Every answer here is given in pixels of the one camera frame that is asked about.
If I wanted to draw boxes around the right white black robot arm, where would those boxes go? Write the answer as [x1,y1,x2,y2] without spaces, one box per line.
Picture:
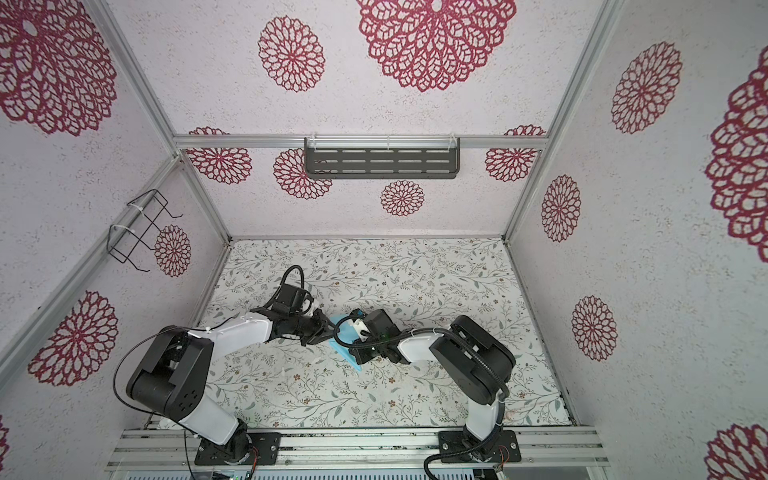
[334,309,516,444]

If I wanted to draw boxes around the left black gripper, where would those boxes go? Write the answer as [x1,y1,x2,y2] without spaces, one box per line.
[290,308,341,347]

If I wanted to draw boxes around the dark grey slotted wall shelf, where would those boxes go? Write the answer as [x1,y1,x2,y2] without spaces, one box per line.
[304,137,461,180]

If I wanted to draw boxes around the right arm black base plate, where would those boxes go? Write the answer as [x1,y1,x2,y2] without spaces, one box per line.
[438,430,522,464]

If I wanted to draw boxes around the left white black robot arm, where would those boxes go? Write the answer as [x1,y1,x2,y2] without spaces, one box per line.
[126,308,333,451]

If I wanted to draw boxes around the black wire wall rack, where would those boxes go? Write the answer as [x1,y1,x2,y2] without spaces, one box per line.
[105,188,183,273]

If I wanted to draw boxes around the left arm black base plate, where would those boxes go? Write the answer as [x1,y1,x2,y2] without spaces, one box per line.
[193,431,282,466]

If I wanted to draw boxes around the light blue square paper sheet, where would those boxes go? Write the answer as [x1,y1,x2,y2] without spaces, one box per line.
[329,320,362,372]

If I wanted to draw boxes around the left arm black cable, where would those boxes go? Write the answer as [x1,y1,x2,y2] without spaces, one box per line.
[112,264,316,421]

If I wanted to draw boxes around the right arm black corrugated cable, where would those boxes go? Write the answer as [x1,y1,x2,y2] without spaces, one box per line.
[331,314,511,409]

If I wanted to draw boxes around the aluminium front rail frame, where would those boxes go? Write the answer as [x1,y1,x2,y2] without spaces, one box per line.
[104,427,610,474]

